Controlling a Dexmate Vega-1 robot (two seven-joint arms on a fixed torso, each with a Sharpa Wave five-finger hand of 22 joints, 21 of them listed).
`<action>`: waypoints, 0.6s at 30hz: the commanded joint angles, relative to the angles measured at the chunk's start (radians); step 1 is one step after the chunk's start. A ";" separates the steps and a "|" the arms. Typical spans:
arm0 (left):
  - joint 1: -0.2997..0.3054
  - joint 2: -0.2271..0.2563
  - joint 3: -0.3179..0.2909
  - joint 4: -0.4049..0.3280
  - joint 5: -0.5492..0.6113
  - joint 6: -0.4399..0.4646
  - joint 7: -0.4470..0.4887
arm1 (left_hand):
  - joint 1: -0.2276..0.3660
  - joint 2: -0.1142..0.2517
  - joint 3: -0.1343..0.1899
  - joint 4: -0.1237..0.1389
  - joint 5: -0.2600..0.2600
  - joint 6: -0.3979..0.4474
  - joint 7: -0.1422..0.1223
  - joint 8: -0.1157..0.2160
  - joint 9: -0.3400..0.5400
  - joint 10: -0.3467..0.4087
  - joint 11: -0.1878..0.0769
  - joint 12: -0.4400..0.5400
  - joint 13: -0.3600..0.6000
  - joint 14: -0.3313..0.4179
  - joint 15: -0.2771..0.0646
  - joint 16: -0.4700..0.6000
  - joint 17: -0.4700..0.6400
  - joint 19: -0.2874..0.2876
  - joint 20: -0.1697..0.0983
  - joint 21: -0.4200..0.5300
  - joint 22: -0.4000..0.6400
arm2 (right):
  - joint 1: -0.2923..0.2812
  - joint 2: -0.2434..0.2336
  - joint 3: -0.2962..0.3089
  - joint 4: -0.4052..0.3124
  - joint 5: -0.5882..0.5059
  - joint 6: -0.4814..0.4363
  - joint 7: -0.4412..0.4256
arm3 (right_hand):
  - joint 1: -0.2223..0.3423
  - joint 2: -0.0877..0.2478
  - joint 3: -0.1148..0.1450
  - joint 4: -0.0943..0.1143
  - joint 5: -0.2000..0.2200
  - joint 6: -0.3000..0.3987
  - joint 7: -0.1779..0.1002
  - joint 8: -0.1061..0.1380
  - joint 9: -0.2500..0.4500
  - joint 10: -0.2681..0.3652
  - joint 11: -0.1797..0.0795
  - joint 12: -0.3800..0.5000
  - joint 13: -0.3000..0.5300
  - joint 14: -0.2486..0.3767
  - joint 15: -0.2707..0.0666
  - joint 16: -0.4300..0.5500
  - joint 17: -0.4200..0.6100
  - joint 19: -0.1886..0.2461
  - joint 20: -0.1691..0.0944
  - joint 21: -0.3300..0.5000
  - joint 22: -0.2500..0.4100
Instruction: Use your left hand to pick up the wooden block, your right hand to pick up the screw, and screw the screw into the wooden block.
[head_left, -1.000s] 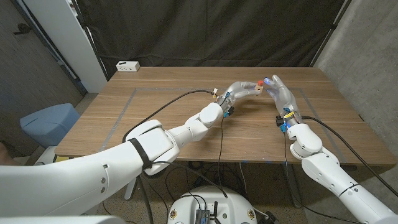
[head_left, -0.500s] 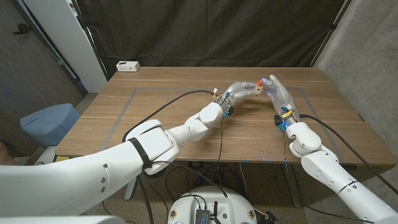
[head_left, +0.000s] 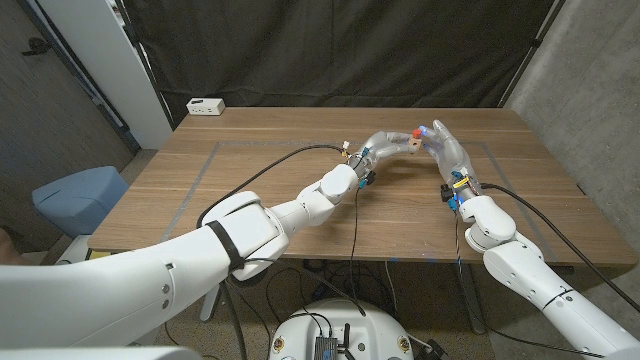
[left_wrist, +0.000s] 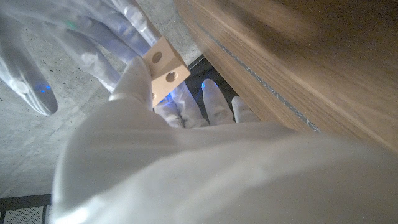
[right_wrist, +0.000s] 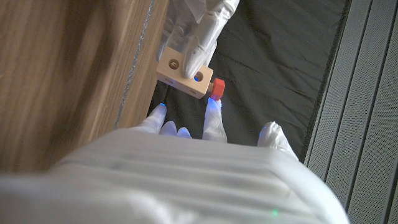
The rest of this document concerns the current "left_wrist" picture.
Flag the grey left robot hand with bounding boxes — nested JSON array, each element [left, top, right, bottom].
[[51, 56, 398, 224]]

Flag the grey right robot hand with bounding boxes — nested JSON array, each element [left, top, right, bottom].
[[0, 0, 162, 116]]

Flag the wooden block with holes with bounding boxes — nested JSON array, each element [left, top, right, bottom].
[[142, 36, 191, 107]]

